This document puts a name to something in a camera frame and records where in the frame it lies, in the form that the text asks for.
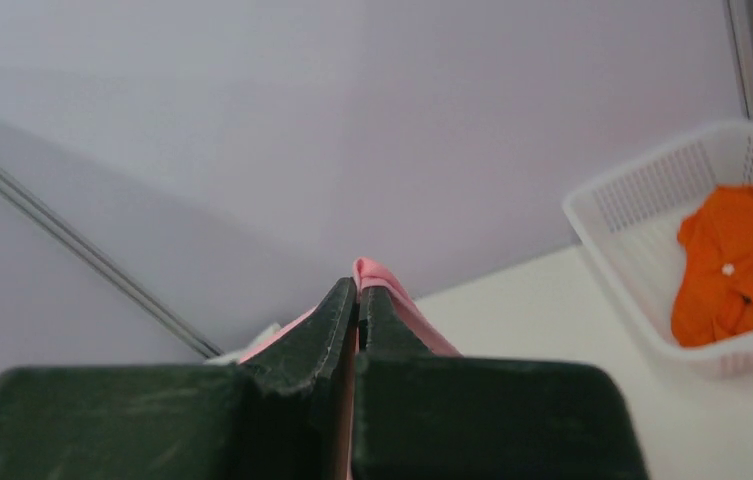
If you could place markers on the white plastic laundry basket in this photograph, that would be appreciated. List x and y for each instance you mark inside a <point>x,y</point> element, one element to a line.
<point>627,219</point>

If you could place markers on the left aluminium corner post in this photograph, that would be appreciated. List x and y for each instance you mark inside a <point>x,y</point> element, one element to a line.
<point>84,249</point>

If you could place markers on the orange t-shirt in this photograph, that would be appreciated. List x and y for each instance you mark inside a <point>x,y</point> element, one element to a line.
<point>715,299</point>

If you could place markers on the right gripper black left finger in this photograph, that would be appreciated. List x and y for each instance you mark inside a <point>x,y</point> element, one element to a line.
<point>280,414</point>

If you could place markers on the white folded t-shirt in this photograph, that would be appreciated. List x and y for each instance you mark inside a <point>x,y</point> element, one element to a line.
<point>265,337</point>

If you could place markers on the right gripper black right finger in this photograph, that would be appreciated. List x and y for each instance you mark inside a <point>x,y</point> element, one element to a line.
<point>421,415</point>

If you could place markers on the pink t-shirt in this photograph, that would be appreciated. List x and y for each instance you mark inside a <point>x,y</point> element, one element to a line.
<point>369,274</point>

